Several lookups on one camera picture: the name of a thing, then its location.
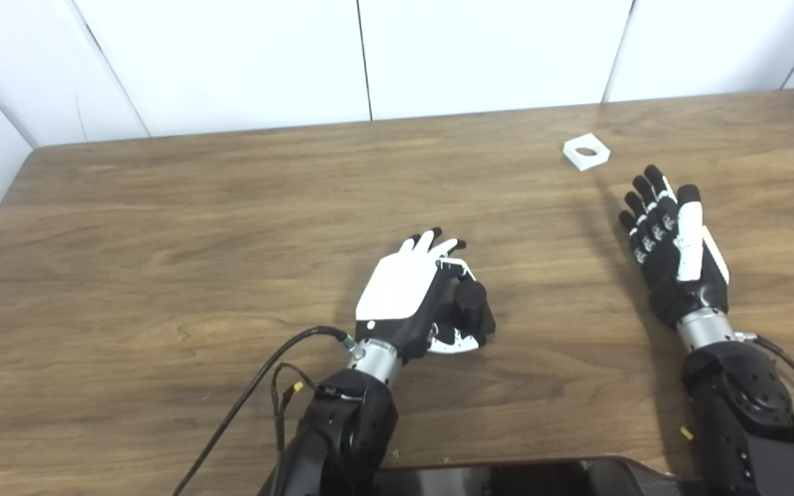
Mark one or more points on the black peg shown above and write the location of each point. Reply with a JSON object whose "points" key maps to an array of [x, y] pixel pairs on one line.
{"points": [[471, 303]]}

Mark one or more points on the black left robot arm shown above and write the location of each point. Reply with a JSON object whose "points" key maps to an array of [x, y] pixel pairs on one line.
{"points": [[342, 434]]}

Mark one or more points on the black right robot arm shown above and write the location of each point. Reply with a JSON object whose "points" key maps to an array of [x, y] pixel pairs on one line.
{"points": [[741, 420]]}

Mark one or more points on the black robot torso edge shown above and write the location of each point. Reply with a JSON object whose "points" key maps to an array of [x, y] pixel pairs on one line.
{"points": [[507, 479]]}

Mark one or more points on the white square piece with hole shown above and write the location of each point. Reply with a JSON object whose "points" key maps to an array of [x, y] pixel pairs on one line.
{"points": [[586, 162]]}

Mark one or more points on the white and black left hand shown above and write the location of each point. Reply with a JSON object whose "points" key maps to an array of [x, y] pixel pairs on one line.
{"points": [[397, 289]]}

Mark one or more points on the white and black right hand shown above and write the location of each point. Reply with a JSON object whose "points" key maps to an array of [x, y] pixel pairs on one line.
{"points": [[679, 282]]}

